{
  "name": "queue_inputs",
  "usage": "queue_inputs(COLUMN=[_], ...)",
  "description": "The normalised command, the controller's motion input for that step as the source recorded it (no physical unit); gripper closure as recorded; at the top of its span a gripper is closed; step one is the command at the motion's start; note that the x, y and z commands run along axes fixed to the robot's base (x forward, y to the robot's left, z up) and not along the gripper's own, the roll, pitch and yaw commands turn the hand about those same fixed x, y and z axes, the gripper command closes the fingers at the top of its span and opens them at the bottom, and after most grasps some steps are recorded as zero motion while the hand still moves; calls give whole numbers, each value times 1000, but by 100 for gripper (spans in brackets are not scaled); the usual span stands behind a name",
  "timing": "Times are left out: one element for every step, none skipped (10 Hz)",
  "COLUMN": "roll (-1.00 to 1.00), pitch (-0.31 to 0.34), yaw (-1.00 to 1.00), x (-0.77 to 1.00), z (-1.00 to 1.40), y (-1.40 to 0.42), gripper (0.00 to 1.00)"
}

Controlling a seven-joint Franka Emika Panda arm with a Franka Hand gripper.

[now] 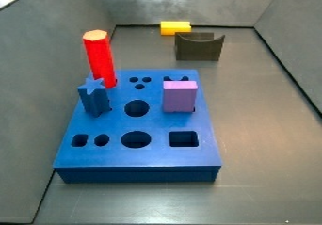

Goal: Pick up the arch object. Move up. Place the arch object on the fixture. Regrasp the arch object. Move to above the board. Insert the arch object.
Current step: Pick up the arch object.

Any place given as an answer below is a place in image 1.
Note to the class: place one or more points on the yellow arch block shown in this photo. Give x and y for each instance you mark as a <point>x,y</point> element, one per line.
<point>170,27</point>

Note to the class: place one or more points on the blue shape sorter board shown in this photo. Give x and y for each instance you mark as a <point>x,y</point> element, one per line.
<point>137,143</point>

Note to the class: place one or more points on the black curved fixture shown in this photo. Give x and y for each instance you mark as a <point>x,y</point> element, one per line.
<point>198,46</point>

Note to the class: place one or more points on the purple rectangular block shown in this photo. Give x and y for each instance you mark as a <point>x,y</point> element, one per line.
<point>179,96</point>

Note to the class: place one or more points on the blue star prism block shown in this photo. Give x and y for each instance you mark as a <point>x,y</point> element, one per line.
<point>93,93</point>

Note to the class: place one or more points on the red octagonal prism block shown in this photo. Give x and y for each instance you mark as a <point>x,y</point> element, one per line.
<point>99,54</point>

